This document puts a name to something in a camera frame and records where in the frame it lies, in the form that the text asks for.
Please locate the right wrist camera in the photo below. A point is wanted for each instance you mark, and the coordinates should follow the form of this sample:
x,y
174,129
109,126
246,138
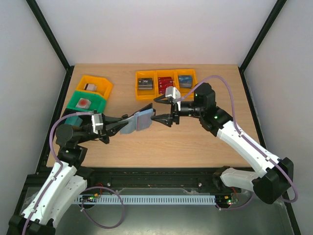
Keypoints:
x,y
172,94

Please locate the yellow bin with red cards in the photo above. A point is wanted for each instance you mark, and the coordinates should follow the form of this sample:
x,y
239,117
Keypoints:
x,y
164,73

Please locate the green bin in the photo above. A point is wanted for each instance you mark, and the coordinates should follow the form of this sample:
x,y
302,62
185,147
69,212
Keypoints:
x,y
97,102

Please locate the yellow bin with blue cards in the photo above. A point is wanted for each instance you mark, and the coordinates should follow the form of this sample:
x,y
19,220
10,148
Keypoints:
x,y
191,72

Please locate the yellow bin with black cards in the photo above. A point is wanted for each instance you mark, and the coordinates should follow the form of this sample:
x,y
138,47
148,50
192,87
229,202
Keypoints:
x,y
145,94

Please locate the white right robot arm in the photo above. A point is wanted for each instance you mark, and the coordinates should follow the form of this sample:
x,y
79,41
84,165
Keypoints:
x,y
271,176

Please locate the black card stack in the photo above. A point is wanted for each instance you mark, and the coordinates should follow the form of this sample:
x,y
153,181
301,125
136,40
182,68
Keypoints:
x,y
145,84

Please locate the blue card stack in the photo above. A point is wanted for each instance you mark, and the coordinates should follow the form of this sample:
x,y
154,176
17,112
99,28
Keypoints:
x,y
185,81

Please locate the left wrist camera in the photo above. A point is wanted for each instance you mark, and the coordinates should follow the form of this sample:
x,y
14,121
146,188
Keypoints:
x,y
97,122

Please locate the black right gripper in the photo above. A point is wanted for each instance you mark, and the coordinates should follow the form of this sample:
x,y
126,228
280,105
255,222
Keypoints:
x,y
175,114

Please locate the teal card stack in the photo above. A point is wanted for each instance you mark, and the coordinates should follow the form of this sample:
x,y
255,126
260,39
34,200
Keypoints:
x,y
74,121

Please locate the black frame post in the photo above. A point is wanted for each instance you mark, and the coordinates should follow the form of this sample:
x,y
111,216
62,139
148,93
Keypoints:
x,y
274,13
34,7

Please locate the black left rear frame post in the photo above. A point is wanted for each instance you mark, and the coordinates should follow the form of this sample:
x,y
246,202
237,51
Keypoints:
x,y
34,7

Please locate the red round card stack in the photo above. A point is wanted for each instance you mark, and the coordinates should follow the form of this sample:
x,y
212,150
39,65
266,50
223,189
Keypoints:
x,y
83,103

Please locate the black right rear frame post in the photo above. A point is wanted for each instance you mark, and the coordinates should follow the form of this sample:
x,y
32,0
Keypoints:
x,y
274,13

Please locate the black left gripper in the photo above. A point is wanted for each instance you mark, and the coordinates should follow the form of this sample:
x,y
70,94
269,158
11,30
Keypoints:
x,y
109,129

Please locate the black card holder wallet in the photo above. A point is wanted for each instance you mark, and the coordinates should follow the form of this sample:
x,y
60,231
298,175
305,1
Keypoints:
x,y
131,120

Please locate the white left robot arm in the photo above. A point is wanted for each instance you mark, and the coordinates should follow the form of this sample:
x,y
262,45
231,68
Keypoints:
x,y
67,179

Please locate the yellow bin left side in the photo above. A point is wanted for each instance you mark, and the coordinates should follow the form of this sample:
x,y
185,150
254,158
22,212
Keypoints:
x,y
104,86

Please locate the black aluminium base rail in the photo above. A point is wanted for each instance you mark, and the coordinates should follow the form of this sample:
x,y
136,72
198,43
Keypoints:
x,y
125,177

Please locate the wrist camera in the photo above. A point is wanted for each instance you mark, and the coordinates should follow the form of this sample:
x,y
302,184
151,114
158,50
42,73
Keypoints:
x,y
97,122
172,94

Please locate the white slotted cable duct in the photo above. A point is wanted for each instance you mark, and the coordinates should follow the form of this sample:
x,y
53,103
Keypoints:
x,y
153,200

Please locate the silver card stack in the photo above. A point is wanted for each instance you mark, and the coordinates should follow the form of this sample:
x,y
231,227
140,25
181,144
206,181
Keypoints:
x,y
90,87

